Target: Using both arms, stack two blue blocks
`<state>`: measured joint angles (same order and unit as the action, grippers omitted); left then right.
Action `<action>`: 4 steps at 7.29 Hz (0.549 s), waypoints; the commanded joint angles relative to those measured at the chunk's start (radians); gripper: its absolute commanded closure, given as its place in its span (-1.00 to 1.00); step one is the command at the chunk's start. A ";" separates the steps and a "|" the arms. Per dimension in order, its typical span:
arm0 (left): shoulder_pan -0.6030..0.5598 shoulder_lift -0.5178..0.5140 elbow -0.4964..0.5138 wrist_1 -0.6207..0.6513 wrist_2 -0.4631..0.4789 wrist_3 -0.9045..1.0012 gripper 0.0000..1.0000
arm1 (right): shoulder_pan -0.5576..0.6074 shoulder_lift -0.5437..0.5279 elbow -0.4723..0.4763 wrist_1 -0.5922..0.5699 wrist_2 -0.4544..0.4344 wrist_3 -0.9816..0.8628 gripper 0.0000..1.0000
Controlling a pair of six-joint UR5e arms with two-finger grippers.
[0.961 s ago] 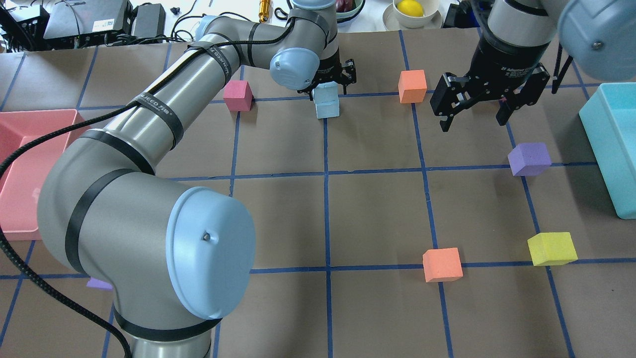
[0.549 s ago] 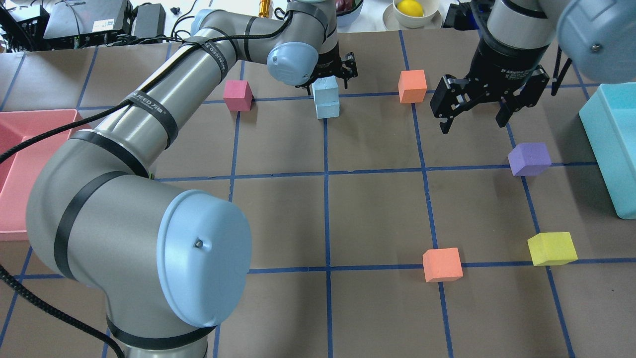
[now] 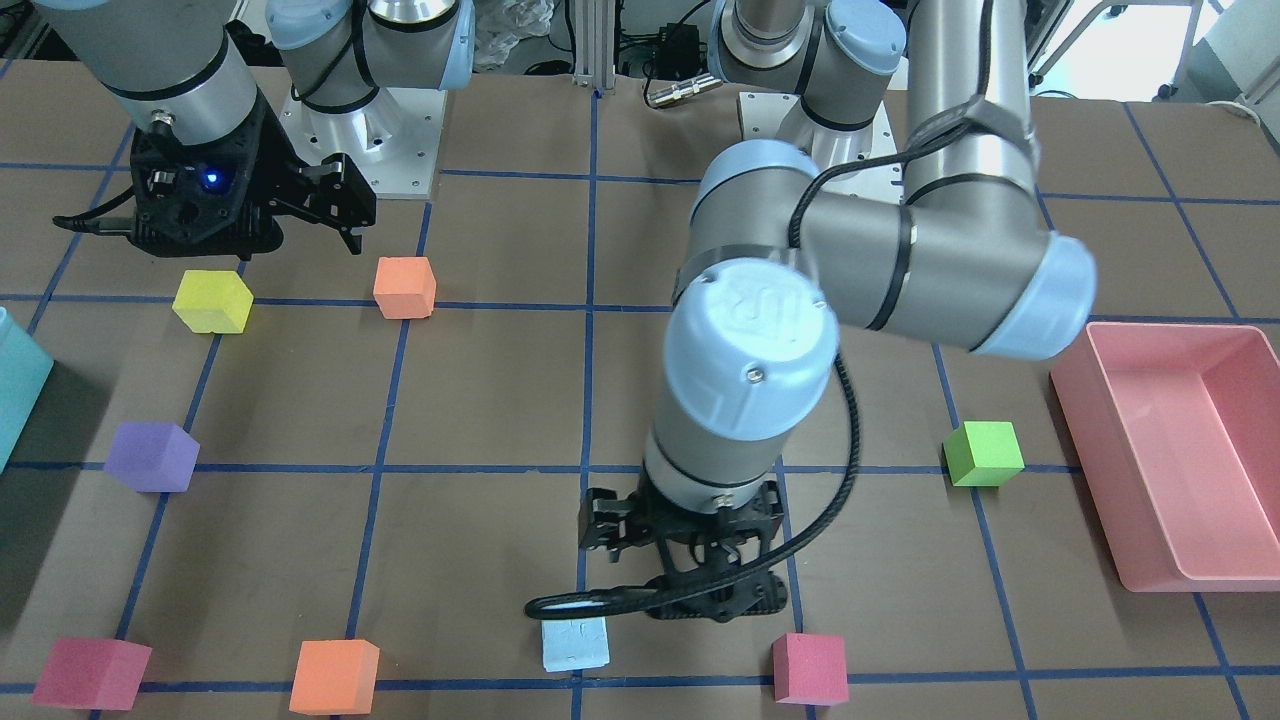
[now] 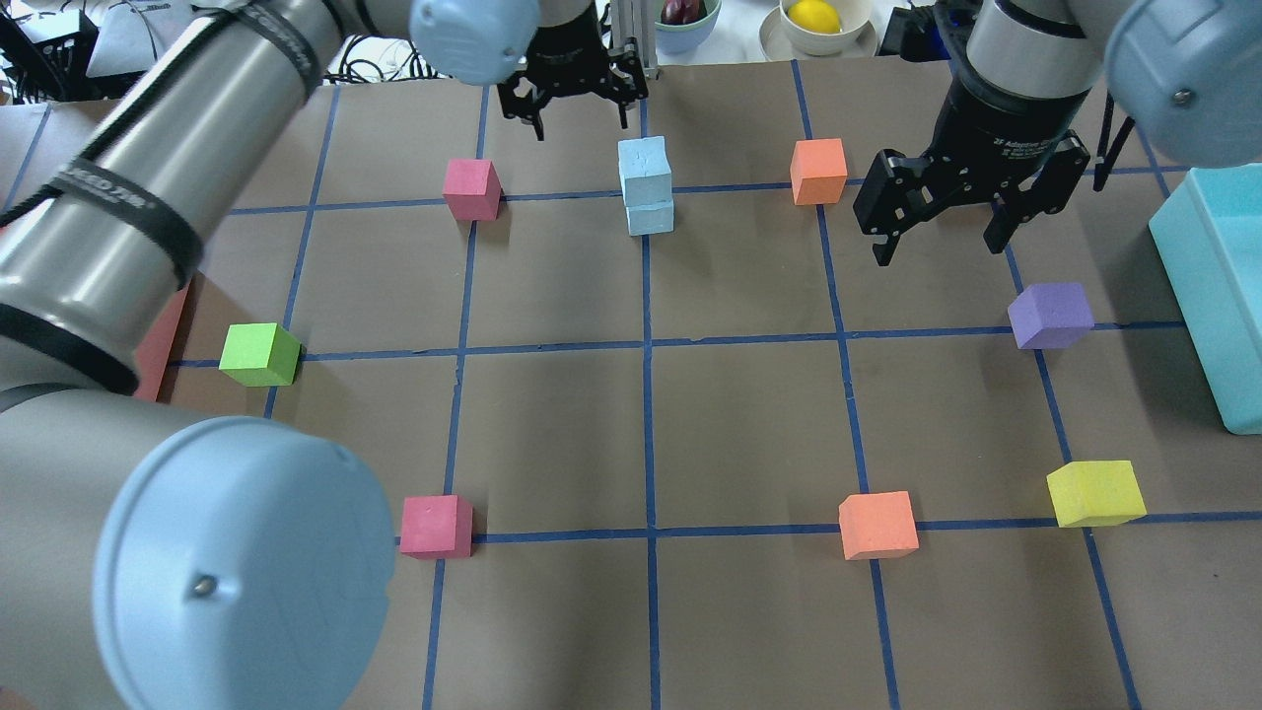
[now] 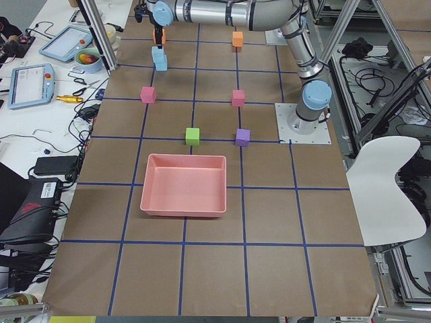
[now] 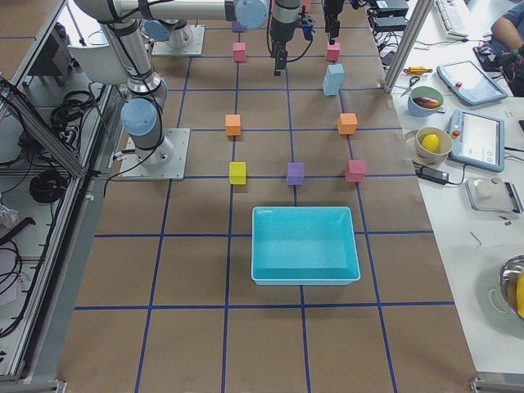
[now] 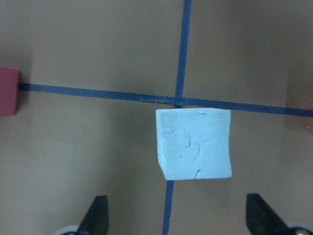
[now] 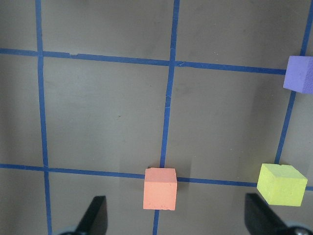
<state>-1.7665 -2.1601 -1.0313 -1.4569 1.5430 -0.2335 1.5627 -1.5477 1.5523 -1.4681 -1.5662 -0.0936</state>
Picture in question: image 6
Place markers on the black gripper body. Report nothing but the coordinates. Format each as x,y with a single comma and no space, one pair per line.
332,24
281,31

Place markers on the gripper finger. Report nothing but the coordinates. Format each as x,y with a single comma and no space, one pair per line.
332,36
280,62

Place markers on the light blue block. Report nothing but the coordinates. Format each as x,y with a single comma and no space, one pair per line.
330,87
335,74

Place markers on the purple block near arm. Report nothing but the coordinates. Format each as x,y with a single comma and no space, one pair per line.
237,27
295,173

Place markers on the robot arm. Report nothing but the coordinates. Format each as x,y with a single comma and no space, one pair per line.
339,3
142,115

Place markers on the pink block front centre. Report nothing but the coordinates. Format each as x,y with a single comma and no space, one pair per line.
333,52

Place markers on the dark pink block far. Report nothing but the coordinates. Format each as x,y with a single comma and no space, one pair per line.
239,52

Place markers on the orange foam block far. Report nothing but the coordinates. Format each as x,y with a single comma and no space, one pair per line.
233,125

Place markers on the orange foam block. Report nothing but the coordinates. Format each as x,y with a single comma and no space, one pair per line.
347,123
233,125

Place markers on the orange foam block front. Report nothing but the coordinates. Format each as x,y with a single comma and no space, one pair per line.
347,123

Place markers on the brass cylinder tool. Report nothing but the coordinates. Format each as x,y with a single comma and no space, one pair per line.
417,70

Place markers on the blue bowl with fruit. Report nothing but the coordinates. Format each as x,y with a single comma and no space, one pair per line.
424,101

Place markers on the yellow foam block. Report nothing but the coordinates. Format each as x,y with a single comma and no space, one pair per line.
237,173

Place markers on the pink block front corner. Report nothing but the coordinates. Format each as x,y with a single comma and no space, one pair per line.
355,171

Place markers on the teach pendant tablet far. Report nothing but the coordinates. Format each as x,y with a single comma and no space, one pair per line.
470,83

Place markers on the teach pendant tablet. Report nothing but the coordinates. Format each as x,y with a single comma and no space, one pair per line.
470,83
477,140

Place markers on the bowl with yellow lemon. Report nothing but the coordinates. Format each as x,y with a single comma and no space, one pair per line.
428,145

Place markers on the black power adapter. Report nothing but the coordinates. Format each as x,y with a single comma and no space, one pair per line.
432,175

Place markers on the teach pendant tablet near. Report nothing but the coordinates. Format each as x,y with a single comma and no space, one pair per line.
477,140

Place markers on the cyan plastic bin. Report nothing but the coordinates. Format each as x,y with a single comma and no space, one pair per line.
312,245

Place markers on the kitchen scale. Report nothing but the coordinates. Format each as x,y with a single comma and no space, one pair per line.
493,195

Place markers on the steel bowl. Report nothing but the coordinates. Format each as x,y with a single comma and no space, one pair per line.
496,292

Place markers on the aluminium frame post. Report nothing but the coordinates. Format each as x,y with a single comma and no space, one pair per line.
416,21

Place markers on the black handled scissors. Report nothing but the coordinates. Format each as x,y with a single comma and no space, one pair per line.
412,81

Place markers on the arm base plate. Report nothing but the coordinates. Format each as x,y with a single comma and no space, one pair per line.
184,42
167,162

